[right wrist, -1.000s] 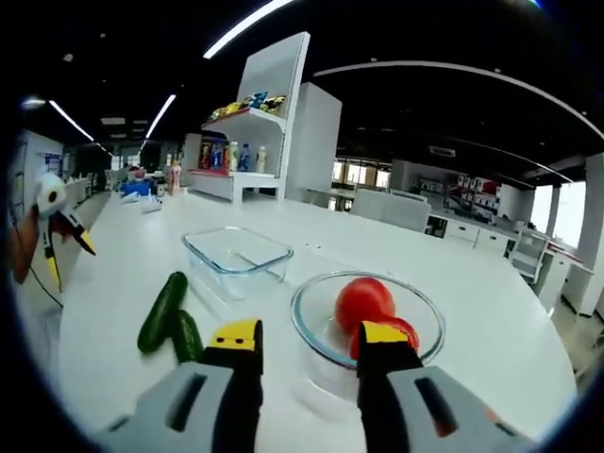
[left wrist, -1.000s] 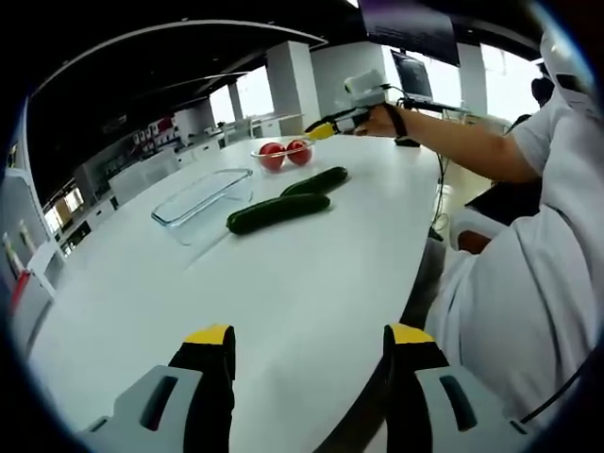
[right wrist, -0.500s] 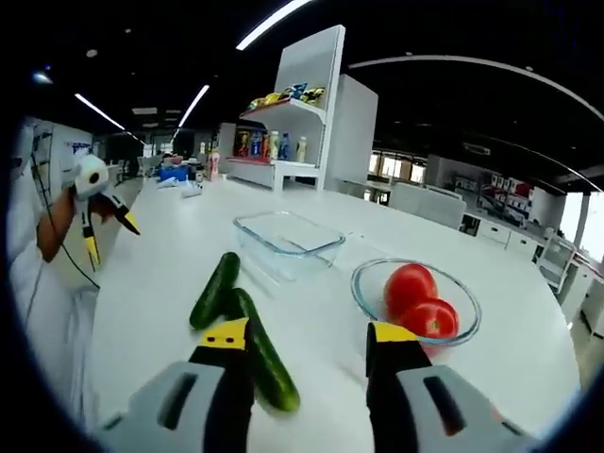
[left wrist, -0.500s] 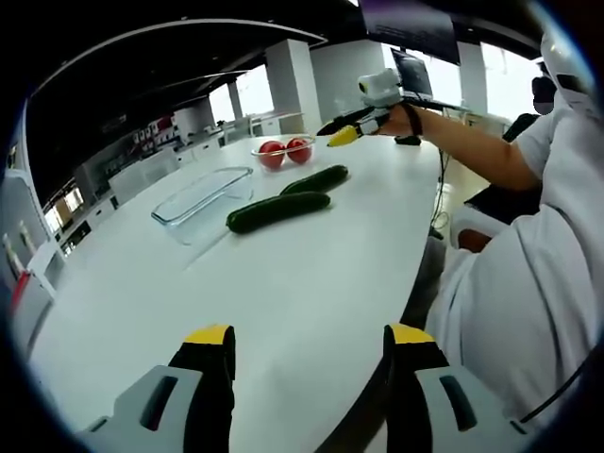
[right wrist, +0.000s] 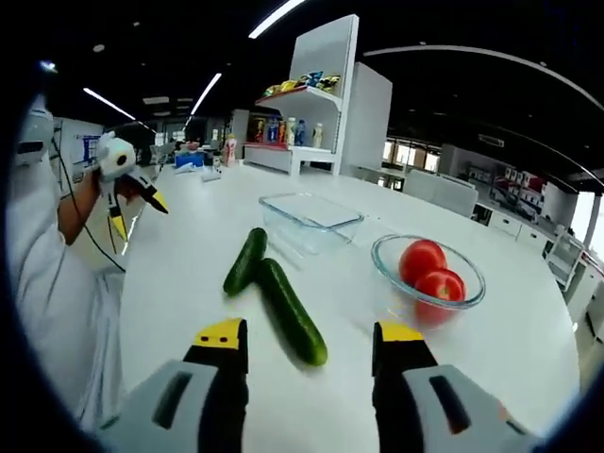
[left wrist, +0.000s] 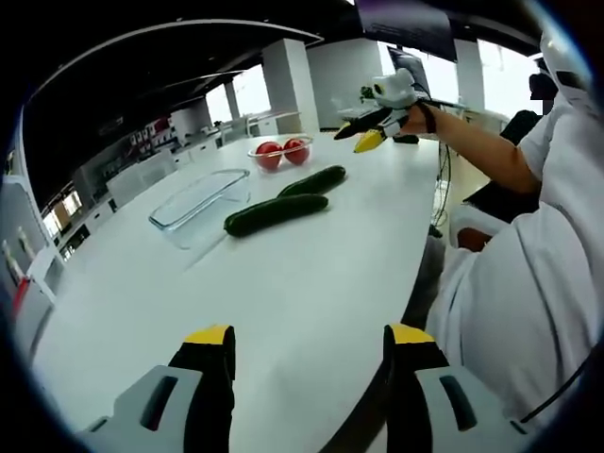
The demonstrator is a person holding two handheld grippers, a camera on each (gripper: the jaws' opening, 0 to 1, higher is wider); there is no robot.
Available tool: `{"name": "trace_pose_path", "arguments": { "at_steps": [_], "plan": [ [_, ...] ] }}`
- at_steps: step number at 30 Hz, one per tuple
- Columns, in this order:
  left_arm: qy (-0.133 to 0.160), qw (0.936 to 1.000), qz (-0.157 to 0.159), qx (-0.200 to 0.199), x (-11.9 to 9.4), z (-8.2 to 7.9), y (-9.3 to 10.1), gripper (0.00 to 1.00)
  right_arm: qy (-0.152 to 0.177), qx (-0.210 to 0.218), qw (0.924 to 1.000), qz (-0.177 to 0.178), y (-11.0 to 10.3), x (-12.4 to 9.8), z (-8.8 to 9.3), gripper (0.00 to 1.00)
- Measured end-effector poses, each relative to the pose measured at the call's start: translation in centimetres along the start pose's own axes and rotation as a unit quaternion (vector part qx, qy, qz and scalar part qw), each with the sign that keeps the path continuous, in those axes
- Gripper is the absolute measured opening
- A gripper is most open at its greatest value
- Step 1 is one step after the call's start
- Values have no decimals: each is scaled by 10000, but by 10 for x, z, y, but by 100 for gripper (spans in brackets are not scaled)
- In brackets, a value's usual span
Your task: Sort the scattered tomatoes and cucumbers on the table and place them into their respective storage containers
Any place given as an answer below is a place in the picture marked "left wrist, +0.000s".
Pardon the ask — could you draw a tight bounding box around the white chair armrest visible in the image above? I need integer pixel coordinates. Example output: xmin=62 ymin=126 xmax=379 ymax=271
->
xmin=447 ymin=203 xmax=511 ymax=251

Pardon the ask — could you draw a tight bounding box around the rectangular glass storage container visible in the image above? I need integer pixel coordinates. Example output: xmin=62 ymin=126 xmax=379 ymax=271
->
xmin=148 ymin=168 xmax=251 ymax=250

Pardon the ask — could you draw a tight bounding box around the black computer monitor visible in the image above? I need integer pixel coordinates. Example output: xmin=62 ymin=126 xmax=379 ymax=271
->
xmin=386 ymin=44 xmax=433 ymax=98

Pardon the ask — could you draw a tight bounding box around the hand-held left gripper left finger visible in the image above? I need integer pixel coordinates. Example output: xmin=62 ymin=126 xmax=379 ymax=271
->
xmin=75 ymin=324 xmax=236 ymax=453

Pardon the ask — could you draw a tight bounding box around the dark green cucumber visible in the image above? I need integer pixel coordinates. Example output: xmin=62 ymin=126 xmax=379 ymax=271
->
xmin=277 ymin=164 xmax=347 ymax=198
xmin=223 ymin=193 xmax=330 ymax=239

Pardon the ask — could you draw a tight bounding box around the person's right hand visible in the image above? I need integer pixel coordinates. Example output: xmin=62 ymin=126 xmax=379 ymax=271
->
xmin=398 ymin=102 xmax=438 ymax=141

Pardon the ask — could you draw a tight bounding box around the red and white background shelf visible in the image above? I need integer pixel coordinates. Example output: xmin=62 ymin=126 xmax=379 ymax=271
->
xmin=126 ymin=115 xmax=174 ymax=152

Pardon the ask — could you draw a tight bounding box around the white worn device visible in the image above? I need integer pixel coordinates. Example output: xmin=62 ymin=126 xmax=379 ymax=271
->
xmin=537 ymin=30 xmax=594 ymax=109

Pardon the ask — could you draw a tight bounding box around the white display shelf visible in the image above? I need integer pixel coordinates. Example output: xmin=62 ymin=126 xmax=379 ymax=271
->
xmin=0 ymin=131 xmax=65 ymax=331

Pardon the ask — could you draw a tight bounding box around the person's leg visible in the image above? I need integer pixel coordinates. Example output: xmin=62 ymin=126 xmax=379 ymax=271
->
xmin=457 ymin=226 xmax=495 ymax=251

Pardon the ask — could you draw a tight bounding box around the red tomato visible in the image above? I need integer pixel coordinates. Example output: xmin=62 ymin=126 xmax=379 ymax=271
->
xmin=254 ymin=140 xmax=284 ymax=172
xmin=282 ymin=137 xmax=310 ymax=166

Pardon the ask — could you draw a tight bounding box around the round glass bowl storage container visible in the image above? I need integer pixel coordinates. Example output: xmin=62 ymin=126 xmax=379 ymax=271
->
xmin=247 ymin=134 xmax=315 ymax=175

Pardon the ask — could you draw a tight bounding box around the white table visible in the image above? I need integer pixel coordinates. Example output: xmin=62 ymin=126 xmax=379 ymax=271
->
xmin=30 ymin=129 xmax=447 ymax=453

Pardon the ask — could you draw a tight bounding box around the dark hanging screen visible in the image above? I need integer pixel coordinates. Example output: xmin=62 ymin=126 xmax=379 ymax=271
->
xmin=353 ymin=0 xmax=459 ymax=60

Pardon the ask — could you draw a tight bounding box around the white mesh chair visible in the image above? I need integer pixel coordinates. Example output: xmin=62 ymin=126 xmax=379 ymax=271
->
xmin=106 ymin=149 xmax=178 ymax=209

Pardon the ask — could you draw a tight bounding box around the row of white cabinets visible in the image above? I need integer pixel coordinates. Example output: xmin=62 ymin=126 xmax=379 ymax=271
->
xmin=172 ymin=136 xmax=223 ymax=166

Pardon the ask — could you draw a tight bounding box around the white drink bottle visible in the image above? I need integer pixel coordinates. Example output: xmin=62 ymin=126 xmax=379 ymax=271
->
xmin=16 ymin=226 xmax=34 ymax=260

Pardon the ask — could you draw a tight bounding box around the black device cable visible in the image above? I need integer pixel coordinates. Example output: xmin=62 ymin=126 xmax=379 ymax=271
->
xmin=518 ymin=358 xmax=594 ymax=424

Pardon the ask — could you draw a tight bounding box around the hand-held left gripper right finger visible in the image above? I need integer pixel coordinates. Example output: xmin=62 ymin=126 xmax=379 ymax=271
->
xmin=382 ymin=323 xmax=534 ymax=453

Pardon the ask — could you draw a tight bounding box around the person in white shirt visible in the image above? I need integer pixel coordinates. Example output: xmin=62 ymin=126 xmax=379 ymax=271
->
xmin=424 ymin=84 xmax=600 ymax=426

